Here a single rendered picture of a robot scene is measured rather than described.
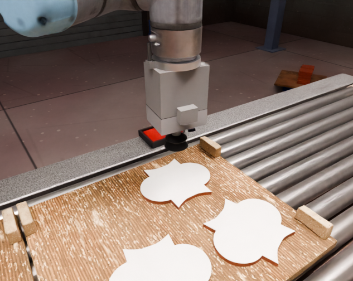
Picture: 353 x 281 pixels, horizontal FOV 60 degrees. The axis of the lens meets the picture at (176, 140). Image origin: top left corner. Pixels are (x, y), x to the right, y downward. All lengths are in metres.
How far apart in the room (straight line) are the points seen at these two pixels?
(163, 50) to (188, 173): 0.27
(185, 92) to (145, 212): 0.22
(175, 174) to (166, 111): 0.18
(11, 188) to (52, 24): 0.42
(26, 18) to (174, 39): 0.18
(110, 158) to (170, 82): 0.32
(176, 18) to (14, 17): 0.19
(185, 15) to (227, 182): 0.33
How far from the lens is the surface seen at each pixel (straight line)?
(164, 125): 0.48
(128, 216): 0.54
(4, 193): 0.70
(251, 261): 0.48
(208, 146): 0.68
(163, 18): 0.43
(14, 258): 0.54
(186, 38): 0.44
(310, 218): 0.55
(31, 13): 0.36
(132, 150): 0.74
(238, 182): 0.62
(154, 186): 0.58
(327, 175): 0.72
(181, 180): 0.60
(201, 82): 0.48
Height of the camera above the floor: 1.32
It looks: 32 degrees down
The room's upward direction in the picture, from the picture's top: straight up
